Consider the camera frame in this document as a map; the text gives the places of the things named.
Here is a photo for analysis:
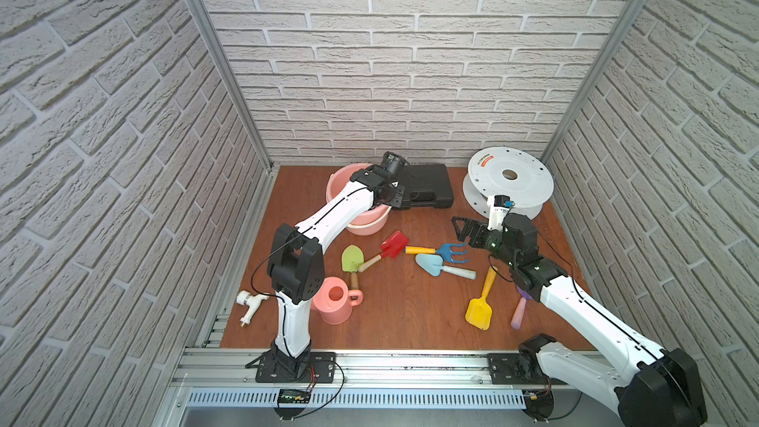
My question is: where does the blue rake yellow handle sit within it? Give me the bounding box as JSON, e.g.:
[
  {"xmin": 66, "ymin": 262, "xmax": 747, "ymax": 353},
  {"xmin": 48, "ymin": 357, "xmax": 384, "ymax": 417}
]
[{"xmin": 405, "ymin": 243, "xmax": 470, "ymax": 264}]

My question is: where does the pink plastic bucket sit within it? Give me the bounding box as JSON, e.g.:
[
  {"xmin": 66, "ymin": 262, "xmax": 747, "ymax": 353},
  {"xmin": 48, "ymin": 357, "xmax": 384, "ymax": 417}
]
[{"xmin": 325, "ymin": 162, "xmax": 393, "ymax": 236}]

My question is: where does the light blue trowel white handle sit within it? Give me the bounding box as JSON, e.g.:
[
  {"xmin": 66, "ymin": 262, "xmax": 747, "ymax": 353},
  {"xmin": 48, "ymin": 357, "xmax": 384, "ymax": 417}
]
[{"xmin": 415, "ymin": 254, "xmax": 476, "ymax": 280}]

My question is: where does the red shovel wooden handle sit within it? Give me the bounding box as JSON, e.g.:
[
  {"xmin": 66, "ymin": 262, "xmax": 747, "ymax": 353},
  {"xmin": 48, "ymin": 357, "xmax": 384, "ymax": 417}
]
[{"xmin": 359, "ymin": 231, "xmax": 409, "ymax": 273}]

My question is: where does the green trowel wooden handle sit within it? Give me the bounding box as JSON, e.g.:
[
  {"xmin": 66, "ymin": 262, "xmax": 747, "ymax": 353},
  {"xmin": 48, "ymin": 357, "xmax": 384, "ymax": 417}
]
[{"xmin": 341, "ymin": 245, "xmax": 365, "ymax": 291}]

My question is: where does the pink watering can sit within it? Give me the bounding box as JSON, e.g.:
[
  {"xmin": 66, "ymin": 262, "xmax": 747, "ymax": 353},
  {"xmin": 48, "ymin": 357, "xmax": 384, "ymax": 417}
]
[{"xmin": 312, "ymin": 277, "xmax": 364, "ymax": 325}]

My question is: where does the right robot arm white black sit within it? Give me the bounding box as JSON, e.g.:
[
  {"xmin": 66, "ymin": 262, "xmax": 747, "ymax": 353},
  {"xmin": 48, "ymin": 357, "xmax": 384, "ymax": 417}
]
[{"xmin": 452, "ymin": 213, "xmax": 708, "ymax": 426}]

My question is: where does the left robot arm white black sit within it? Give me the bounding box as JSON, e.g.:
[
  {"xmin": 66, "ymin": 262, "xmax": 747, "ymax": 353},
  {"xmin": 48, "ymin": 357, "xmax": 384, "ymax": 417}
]
[{"xmin": 267, "ymin": 151, "xmax": 407, "ymax": 371}]

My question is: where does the black plastic tool case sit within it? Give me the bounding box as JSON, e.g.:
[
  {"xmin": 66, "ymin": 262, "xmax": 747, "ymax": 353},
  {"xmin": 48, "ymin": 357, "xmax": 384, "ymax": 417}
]
[{"xmin": 399, "ymin": 163, "xmax": 455, "ymax": 210}]

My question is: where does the white empty filament spool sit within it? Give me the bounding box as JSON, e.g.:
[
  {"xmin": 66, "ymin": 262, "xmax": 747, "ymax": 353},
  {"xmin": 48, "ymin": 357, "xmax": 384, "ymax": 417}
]
[{"xmin": 463, "ymin": 147, "xmax": 555, "ymax": 219}]

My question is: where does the yellow plastic scoop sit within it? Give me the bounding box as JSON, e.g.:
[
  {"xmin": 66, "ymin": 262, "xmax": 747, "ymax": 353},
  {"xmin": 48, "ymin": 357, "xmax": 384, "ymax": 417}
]
[{"xmin": 464, "ymin": 266, "xmax": 498, "ymax": 331}]

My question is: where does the right controller board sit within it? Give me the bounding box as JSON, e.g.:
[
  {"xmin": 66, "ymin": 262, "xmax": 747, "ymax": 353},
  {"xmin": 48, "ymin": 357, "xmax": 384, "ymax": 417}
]
[{"xmin": 523, "ymin": 391, "xmax": 555, "ymax": 422}]

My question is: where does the controller board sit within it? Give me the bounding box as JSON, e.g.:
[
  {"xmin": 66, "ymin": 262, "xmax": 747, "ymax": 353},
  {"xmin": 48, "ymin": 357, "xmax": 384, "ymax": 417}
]
[
  {"xmin": 523, "ymin": 391, "xmax": 555, "ymax": 422},
  {"xmin": 277, "ymin": 389, "xmax": 312, "ymax": 405}
]

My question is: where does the white plastic faucet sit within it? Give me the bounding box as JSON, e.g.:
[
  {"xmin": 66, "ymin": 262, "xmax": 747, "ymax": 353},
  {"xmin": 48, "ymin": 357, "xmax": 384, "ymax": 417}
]
[{"xmin": 235, "ymin": 291, "xmax": 270, "ymax": 327}]

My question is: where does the left controller board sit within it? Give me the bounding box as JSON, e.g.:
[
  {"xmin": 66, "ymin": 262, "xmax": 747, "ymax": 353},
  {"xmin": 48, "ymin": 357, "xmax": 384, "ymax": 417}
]
[{"xmin": 277, "ymin": 389, "xmax": 312, "ymax": 405}]

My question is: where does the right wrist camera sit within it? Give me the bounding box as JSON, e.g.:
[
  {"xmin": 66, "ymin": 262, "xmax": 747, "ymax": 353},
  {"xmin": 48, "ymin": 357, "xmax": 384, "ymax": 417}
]
[{"xmin": 486, "ymin": 195, "xmax": 514, "ymax": 231}]

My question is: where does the purple trowel pink handle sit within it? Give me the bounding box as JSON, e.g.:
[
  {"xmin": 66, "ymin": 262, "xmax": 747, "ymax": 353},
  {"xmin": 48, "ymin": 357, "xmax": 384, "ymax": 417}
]
[{"xmin": 510, "ymin": 288, "xmax": 532, "ymax": 330}]

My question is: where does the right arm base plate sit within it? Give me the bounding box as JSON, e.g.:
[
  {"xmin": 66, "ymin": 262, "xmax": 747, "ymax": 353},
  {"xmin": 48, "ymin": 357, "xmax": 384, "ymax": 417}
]
[{"xmin": 486, "ymin": 352, "xmax": 548, "ymax": 385}]

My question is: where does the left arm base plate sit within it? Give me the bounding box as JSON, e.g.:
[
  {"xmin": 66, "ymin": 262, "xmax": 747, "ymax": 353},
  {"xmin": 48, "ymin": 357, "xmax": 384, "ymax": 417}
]
[{"xmin": 255, "ymin": 350, "xmax": 336, "ymax": 384}]

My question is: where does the aluminium front rail frame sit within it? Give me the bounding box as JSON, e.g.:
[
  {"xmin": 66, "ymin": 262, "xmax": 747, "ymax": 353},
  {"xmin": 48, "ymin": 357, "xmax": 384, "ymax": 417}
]
[{"xmin": 150, "ymin": 346, "xmax": 674, "ymax": 427}]

